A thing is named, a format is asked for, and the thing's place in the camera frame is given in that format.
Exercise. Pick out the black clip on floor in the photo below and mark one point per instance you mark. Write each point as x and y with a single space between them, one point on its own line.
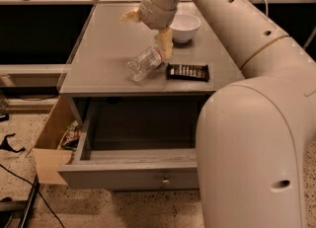
4 145

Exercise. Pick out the clear plastic water bottle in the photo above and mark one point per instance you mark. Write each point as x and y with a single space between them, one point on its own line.
140 66

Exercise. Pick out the black metal floor stand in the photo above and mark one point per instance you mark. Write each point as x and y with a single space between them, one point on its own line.
8 207

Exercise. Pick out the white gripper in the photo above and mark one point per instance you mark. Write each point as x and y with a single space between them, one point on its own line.
154 14

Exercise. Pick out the colourful snack bag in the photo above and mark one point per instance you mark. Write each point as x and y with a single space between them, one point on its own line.
71 137

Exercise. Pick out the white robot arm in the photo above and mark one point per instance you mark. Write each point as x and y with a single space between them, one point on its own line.
251 134

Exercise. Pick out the dark chocolate bar wrapper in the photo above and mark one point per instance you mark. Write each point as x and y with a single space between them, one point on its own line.
187 72

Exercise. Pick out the brown cardboard box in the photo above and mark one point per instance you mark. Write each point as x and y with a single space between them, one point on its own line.
48 156

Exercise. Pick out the open grey top drawer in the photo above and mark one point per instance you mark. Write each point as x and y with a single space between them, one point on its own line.
132 143

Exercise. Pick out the grey wooden nightstand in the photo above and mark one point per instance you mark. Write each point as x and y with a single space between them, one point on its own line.
97 71

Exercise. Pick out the white ceramic bowl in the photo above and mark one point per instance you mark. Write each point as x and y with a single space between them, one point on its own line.
184 27

